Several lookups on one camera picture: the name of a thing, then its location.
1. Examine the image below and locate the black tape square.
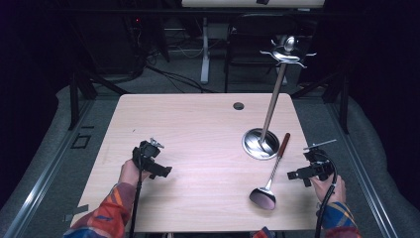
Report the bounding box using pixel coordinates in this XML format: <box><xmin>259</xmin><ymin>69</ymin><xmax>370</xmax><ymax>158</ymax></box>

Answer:
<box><xmin>70</xmin><ymin>132</ymin><xmax>93</xmax><ymax>150</ymax></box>

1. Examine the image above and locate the person's plaid clothing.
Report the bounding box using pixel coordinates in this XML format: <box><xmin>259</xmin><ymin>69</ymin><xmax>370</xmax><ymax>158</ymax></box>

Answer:
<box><xmin>252</xmin><ymin>226</ymin><xmax>277</xmax><ymax>238</ymax></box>

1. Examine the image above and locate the black chair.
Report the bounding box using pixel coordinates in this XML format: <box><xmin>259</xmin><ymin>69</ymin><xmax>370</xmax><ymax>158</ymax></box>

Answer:
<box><xmin>224</xmin><ymin>13</ymin><xmax>300</xmax><ymax>94</ymax></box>

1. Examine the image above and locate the metal ladle with wooden handle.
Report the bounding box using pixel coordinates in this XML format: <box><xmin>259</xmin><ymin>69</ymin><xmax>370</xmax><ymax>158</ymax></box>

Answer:
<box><xmin>249</xmin><ymin>132</ymin><xmax>292</xmax><ymax>211</ymax></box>

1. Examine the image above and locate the person's right hand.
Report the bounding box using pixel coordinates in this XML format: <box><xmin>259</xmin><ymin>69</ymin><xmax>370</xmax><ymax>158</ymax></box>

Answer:
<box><xmin>310</xmin><ymin>174</ymin><xmax>348</xmax><ymax>205</ymax></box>

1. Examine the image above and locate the person's left hand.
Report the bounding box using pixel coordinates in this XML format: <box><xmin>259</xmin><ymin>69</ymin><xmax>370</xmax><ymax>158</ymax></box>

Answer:
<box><xmin>118</xmin><ymin>159</ymin><xmax>152</xmax><ymax>188</ymax></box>

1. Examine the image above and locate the black computer tower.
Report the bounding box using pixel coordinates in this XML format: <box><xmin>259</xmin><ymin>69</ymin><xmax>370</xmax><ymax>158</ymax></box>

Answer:
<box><xmin>78</xmin><ymin>13</ymin><xmax>147</xmax><ymax>75</ymax></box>

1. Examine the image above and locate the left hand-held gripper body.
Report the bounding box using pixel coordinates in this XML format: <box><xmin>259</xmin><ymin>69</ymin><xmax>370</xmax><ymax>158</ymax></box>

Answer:
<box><xmin>132</xmin><ymin>137</ymin><xmax>166</xmax><ymax>174</ymax></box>

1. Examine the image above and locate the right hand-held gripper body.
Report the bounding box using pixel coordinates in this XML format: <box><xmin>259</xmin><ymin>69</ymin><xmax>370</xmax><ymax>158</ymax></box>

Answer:
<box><xmin>302</xmin><ymin>138</ymin><xmax>338</xmax><ymax>181</ymax></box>

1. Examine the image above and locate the aluminium floor rail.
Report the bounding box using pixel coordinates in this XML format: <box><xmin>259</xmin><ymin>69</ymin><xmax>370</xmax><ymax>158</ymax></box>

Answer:
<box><xmin>3</xmin><ymin>98</ymin><xmax>95</xmax><ymax>238</ymax></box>
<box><xmin>325</xmin><ymin>98</ymin><xmax>399</xmax><ymax>238</ymax></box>

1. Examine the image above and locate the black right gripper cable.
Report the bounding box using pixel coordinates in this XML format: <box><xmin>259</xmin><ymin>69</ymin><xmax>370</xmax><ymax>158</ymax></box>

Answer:
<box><xmin>313</xmin><ymin>152</ymin><xmax>339</xmax><ymax>238</ymax></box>

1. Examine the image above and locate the white desk leg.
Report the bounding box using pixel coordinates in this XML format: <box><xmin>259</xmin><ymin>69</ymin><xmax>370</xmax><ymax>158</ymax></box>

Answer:
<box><xmin>200</xmin><ymin>17</ymin><xmax>212</xmax><ymax>85</ymax></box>

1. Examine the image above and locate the metal utensil stand with hooks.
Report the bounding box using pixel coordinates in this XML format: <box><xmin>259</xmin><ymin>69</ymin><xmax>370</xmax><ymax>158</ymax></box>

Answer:
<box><xmin>241</xmin><ymin>34</ymin><xmax>318</xmax><ymax>162</ymax></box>

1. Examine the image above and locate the grey tape strip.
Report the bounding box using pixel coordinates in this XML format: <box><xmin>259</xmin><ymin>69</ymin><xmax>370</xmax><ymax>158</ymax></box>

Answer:
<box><xmin>62</xmin><ymin>203</ymin><xmax>90</xmax><ymax>223</ymax></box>

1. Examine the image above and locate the black floor cable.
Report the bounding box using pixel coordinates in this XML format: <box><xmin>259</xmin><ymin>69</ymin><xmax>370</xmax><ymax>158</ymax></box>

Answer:
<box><xmin>145</xmin><ymin>63</ymin><xmax>216</xmax><ymax>94</ymax></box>

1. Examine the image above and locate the white cable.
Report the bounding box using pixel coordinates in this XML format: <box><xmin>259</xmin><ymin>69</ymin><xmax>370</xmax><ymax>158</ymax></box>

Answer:
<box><xmin>167</xmin><ymin>41</ymin><xmax>222</xmax><ymax>60</ymax></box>

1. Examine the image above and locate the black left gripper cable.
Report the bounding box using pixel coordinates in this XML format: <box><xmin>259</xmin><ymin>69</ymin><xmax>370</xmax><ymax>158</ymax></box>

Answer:
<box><xmin>128</xmin><ymin>150</ymin><xmax>144</xmax><ymax>238</ymax></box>

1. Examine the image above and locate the black metal frame post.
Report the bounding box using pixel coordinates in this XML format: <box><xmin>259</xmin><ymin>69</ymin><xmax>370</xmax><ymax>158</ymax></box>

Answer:
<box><xmin>290</xmin><ymin>65</ymin><xmax>351</xmax><ymax>135</ymax></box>
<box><xmin>67</xmin><ymin>70</ymin><xmax>130</xmax><ymax>131</ymax></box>

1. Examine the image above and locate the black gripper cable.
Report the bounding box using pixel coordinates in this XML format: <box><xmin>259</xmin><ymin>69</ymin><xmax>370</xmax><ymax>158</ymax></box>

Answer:
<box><xmin>313</xmin><ymin>152</ymin><xmax>339</xmax><ymax>238</ymax></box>
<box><xmin>128</xmin><ymin>150</ymin><xmax>144</xmax><ymax>238</ymax></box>

